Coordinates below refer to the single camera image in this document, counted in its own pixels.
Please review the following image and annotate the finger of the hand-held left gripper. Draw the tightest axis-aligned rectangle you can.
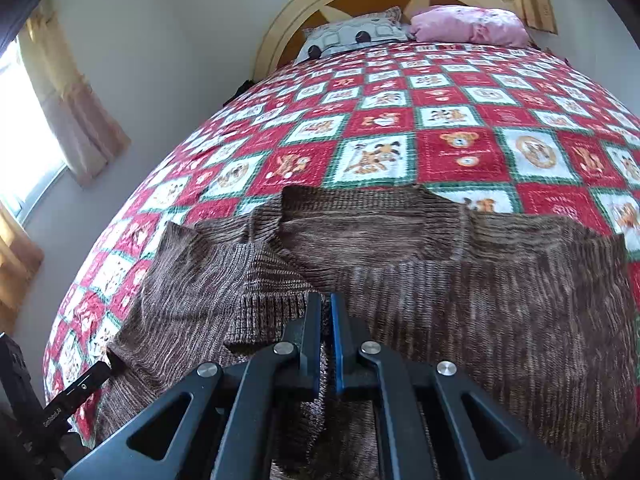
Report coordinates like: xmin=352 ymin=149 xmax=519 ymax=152
xmin=59 ymin=361 xmax=112 ymax=403

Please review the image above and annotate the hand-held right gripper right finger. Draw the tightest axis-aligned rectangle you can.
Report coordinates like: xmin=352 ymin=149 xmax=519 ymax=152
xmin=330 ymin=292 xmax=582 ymax=480

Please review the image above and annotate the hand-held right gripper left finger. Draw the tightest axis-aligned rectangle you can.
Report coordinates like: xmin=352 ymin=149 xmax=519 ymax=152
xmin=62 ymin=292 xmax=322 ymax=480

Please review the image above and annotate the brown knitted sweater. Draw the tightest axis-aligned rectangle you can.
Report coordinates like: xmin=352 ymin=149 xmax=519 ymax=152
xmin=95 ymin=185 xmax=640 ymax=480

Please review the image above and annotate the beige side window curtain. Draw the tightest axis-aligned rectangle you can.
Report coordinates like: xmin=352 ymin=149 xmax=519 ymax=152
xmin=0 ymin=200 xmax=45 ymax=313
xmin=24 ymin=5 xmax=132 ymax=187

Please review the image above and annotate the red checkered printed blanket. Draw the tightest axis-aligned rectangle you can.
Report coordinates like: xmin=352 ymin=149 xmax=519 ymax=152
xmin=42 ymin=42 xmax=640 ymax=451

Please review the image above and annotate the side window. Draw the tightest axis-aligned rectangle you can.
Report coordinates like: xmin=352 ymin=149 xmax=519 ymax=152
xmin=0 ymin=35 xmax=68 ymax=223

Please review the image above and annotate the grey patterned pillow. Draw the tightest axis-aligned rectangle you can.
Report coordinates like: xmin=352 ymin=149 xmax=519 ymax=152
xmin=294 ymin=6 xmax=413 ymax=63

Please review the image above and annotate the yellow wooden headboard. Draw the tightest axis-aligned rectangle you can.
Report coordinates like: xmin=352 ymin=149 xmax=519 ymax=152
xmin=252 ymin=0 xmax=541 ymax=81

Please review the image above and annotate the pink pillow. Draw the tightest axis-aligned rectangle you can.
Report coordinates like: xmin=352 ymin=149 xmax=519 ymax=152
xmin=410 ymin=5 xmax=531 ymax=48

